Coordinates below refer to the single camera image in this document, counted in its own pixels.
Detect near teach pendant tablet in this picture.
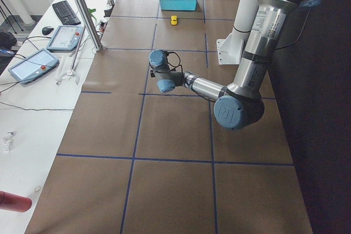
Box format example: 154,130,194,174
8,48,59,84

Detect yellow beetle toy car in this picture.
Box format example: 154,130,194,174
171,15,178,26

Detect brown paper table cover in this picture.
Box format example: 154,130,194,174
26,0,312,233

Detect white grabber tool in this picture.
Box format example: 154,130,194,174
55,36,83,85

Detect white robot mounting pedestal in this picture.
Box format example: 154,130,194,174
217,0,258,65

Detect aluminium frame post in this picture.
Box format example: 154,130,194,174
75,0,103,52

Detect black computer keyboard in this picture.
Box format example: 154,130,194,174
52,0,81,25

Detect teach pendant tablet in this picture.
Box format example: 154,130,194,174
46,25,83,52
8,48,59,84

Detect black computer mouse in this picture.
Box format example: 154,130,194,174
42,26,54,36

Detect far teach pendant tablet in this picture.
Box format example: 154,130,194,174
46,25,83,52

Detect red cylinder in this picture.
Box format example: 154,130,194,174
1,191,32,213

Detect crumpled white paper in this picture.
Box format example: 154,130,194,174
1,131,17,154

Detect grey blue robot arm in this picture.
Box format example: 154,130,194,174
149,0,321,130

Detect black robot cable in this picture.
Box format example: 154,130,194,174
161,9,310,100

